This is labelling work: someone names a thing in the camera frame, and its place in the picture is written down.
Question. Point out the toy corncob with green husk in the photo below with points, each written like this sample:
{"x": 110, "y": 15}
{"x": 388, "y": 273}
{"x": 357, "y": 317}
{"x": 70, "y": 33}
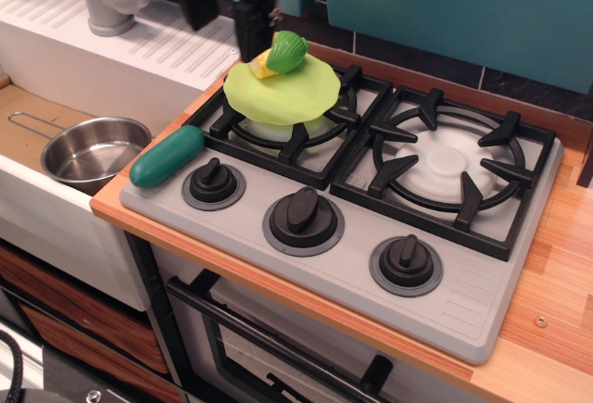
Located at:
{"x": 287, "y": 52}

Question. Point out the green toy cucumber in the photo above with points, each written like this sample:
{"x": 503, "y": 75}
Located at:
{"x": 164, "y": 159}

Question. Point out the light green plastic plate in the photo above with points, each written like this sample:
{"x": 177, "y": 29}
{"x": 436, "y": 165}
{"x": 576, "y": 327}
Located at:
{"x": 301, "y": 95}

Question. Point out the white toy sink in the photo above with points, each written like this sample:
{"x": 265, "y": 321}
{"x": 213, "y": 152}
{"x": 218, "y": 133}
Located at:
{"x": 57, "y": 73}

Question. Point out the small steel pot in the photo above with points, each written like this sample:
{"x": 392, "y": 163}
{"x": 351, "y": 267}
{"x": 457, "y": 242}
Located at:
{"x": 86, "y": 156}

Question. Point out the black left burner grate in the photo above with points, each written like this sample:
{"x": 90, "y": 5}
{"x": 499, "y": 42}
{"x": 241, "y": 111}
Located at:
{"x": 309, "y": 152}

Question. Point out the black burner grate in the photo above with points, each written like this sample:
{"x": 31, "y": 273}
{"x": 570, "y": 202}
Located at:
{"x": 309, "y": 152}
{"x": 460, "y": 173}

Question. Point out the black left stove knob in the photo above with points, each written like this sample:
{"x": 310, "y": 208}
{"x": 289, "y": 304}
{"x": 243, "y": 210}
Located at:
{"x": 213, "y": 186}

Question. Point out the black stove knob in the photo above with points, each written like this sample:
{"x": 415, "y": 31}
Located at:
{"x": 303, "y": 224}
{"x": 406, "y": 266}
{"x": 213, "y": 186}

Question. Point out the black middle stove knob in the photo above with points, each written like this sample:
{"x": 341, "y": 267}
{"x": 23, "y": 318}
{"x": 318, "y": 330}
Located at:
{"x": 303, "y": 224}

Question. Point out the grey toy stove top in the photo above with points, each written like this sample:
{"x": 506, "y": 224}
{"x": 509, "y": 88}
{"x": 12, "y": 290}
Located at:
{"x": 462, "y": 315}

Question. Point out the black right burner grate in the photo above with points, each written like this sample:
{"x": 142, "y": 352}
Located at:
{"x": 460, "y": 173}

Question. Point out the black right stove knob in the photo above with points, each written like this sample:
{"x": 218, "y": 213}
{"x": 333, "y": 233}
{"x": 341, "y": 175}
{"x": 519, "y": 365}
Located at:
{"x": 406, "y": 266}

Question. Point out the toy oven door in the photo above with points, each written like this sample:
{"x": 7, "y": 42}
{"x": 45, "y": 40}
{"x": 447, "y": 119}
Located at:
{"x": 267, "y": 352}

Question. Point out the wooden drawer front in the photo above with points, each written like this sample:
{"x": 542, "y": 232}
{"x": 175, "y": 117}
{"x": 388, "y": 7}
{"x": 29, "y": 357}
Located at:
{"x": 101, "y": 333}

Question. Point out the teal wall cabinet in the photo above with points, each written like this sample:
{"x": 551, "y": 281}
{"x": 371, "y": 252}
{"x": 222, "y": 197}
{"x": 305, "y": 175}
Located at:
{"x": 547, "y": 41}

